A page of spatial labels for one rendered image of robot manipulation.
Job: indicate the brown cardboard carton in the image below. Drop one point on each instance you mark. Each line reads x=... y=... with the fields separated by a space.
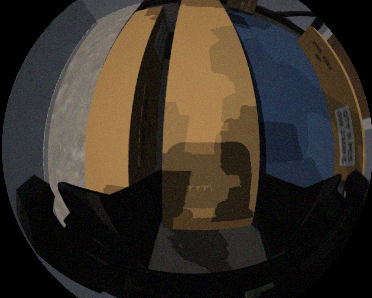
x=349 y=139
x=120 y=146
x=211 y=147

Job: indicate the blue rectangular platform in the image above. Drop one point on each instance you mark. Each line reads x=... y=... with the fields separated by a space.
x=295 y=130

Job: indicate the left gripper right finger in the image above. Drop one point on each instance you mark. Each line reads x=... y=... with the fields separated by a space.
x=282 y=208

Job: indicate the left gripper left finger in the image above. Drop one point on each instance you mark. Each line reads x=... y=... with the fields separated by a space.
x=133 y=214

